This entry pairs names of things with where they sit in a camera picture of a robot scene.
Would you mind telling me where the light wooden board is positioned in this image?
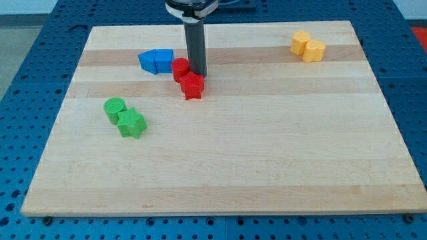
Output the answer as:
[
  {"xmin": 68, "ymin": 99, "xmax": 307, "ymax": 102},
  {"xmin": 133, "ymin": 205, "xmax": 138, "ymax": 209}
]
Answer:
[{"xmin": 21, "ymin": 21, "xmax": 426, "ymax": 217}]

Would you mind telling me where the green cylinder block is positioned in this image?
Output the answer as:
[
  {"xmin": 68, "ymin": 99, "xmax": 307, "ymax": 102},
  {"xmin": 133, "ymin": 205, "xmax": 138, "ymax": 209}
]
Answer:
[{"xmin": 103, "ymin": 97, "xmax": 127, "ymax": 125}]

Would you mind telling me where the yellow hexagon block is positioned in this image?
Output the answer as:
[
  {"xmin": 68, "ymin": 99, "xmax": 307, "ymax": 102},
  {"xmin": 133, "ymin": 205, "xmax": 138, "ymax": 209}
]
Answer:
[{"xmin": 290, "ymin": 31, "xmax": 311, "ymax": 55}]

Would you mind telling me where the blue cube block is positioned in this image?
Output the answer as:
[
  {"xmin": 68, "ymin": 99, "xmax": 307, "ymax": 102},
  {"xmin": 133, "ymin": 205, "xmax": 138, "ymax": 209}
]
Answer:
[{"xmin": 154, "ymin": 49, "xmax": 174, "ymax": 73}]

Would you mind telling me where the red cylinder block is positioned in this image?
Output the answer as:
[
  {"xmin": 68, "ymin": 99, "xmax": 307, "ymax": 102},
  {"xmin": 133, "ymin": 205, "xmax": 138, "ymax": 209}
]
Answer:
[{"xmin": 171, "ymin": 58, "xmax": 190, "ymax": 83}]

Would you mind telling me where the red star block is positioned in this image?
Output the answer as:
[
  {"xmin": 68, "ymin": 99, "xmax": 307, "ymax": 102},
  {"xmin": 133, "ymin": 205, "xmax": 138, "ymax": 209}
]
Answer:
[{"xmin": 180, "ymin": 71, "xmax": 204, "ymax": 100}]

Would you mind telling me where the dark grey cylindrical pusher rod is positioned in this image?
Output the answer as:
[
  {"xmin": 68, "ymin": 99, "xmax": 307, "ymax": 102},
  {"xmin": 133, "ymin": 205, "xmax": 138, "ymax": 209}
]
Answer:
[{"xmin": 183, "ymin": 18, "xmax": 207, "ymax": 77}]

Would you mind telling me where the yellow heart block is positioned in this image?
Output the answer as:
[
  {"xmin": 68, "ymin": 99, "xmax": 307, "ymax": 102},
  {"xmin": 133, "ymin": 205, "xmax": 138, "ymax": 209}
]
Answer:
[{"xmin": 302, "ymin": 39, "xmax": 326, "ymax": 63}]

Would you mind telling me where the blue triangular block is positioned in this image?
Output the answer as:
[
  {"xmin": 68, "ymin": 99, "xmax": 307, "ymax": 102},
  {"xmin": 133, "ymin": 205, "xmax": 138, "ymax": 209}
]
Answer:
[{"xmin": 138, "ymin": 49, "xmax": 157, "ymax": 75}]

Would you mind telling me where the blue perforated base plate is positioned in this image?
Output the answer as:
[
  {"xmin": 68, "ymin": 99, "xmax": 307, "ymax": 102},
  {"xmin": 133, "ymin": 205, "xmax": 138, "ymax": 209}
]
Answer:
[{"xmin": 1, "ymin": 0, "xmax": 426, "ymax": 239}]

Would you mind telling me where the green star block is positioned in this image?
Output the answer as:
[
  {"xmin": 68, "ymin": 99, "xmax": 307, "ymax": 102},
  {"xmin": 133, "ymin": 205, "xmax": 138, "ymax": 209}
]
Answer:
[{"xmin": 117, "ymin": 107, "xmax": 147, "ymax": 139}]

